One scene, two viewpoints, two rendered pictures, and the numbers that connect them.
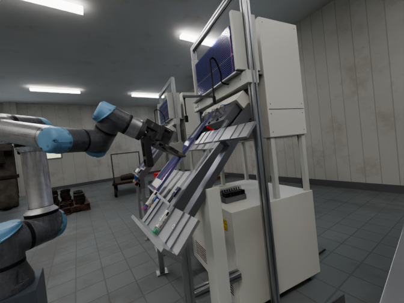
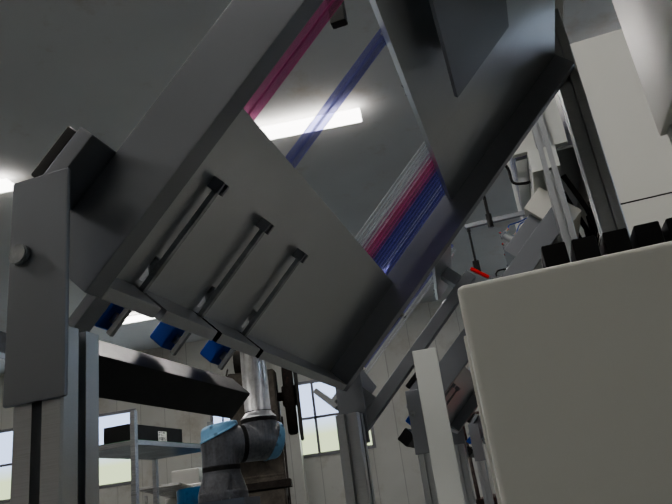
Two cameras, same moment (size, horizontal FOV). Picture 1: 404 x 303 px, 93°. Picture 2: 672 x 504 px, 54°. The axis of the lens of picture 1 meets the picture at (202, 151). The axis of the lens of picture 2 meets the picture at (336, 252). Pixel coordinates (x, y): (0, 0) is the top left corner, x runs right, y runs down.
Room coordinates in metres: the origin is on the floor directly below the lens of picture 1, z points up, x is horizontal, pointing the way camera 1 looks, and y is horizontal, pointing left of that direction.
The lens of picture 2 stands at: (-0.67, -0.91, 0.50)
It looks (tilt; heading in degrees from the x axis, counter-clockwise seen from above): 21 degrees up; 39
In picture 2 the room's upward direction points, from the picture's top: 8 degrees counter-clockwise
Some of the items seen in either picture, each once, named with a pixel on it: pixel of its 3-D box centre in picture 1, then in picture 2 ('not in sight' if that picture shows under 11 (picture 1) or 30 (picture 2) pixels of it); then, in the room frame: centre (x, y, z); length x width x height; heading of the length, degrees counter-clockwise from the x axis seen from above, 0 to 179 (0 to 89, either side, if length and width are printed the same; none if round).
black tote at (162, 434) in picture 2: not in sight; (145, 438); (1.65, 2.64, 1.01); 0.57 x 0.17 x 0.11; 24
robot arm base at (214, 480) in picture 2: (6, 275); (222, 483); (0.69, 0.76, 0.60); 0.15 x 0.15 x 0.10
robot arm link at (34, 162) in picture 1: (36, 179); (253, 376); (0.82, 0.72, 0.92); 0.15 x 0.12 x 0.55; 161
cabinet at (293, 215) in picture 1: (245, 230); not in sight; (1.46, -0.27, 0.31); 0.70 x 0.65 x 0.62; 24
